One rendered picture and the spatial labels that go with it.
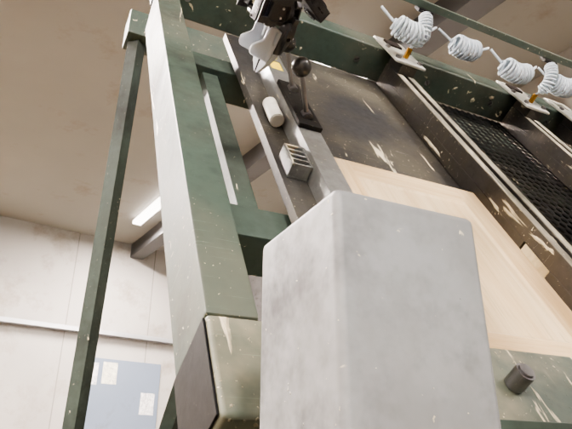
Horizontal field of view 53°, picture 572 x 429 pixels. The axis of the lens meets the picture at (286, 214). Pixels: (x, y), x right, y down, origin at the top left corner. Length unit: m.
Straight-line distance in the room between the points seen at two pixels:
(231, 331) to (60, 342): 8.01
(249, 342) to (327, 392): 0.24
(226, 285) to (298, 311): 0.24
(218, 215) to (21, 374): 7.74
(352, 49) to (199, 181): 1.02
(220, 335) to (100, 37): 4.63
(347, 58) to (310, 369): 1.41
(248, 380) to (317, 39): 1.25
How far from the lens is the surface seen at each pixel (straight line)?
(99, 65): 5.40
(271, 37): 1.02
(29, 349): 8.46
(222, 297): 0.61
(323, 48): 1.69
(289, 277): 0.41
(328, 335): 0.35
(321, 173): 0.97
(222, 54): 2.14
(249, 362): 0.56
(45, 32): 5.21
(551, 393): 0.80
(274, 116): 1.15
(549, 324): 1.01
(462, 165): 1.35
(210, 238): 0.68
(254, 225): 0.90
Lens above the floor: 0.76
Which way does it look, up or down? 24 degrees up
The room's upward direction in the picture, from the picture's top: straight up
